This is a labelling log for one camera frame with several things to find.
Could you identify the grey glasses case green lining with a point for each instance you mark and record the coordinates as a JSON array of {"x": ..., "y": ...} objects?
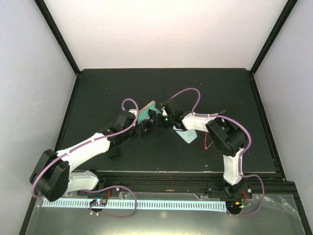
[{"x": 144, "y": 112}]

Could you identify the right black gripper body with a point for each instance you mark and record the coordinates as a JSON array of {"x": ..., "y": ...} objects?
[{"x": 166, "y": 122}]

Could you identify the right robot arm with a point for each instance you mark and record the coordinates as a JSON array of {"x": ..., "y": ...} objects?
[{"x": 228, "y": 137}]

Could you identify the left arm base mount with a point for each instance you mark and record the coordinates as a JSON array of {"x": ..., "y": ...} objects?
[{"x": 99, "y": 197}]

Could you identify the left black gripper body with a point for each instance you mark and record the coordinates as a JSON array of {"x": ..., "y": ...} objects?
[{"x": 138, "y": 133}]

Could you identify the red thin-frame glasses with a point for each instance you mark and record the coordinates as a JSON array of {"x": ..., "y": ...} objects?
[{"x": 206, "y": 144}]

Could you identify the black sunglasses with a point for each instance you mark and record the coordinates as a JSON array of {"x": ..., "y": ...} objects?
[{"x": 149, "y": 120}]

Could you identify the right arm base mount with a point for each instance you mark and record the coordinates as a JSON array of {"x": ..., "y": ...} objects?
[{"x": 236, "y": 197}]

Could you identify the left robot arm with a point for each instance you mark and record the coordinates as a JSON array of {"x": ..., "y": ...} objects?
[{"x": 54, "y": 174}]

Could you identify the white slotted cable duct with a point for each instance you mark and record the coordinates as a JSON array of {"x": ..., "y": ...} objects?
[{"x": 81, "y": 203}]

